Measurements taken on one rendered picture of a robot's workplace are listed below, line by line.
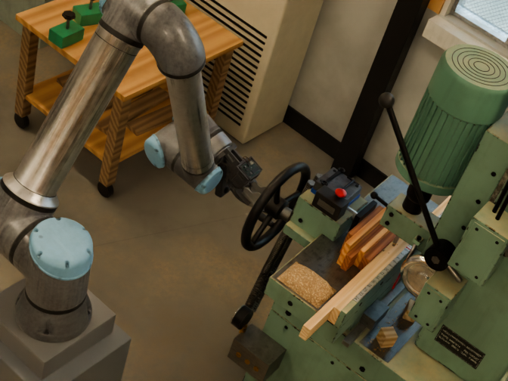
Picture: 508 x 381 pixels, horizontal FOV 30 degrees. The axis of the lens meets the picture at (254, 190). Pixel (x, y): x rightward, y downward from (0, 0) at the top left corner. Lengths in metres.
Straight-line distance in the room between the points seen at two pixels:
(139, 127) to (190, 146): 1.27
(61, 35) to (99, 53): 1.24
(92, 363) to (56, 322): 0.17
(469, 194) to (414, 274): 0.24
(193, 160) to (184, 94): 0.29
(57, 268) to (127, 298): 1.14
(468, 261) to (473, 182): 0.18
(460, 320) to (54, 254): 0.96
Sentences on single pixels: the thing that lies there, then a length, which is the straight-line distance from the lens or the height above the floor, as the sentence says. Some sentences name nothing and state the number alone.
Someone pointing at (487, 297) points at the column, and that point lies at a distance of 2.24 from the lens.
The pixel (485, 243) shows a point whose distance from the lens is 2.06.
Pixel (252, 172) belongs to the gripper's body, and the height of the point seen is 0.81.
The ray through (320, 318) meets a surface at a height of 0.94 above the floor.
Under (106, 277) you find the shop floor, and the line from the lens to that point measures 3.40.
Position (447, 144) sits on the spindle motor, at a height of 1.34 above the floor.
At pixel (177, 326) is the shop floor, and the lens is 3.30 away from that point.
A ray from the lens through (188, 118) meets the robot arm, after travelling 2.35.
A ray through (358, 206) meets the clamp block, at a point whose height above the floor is 0.96.
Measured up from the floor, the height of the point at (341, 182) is 1.00.
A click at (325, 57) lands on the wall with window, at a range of 4.02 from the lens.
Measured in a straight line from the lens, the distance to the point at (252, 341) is 2.52.
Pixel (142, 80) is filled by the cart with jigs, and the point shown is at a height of 0.53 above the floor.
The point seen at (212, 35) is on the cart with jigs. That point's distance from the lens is 3.72.
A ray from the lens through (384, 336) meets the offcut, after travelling 2.36.
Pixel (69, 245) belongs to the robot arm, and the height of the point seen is 0.89.
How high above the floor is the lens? 2.53
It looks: 41 degrees down
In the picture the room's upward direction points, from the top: 18 degrees clockwise
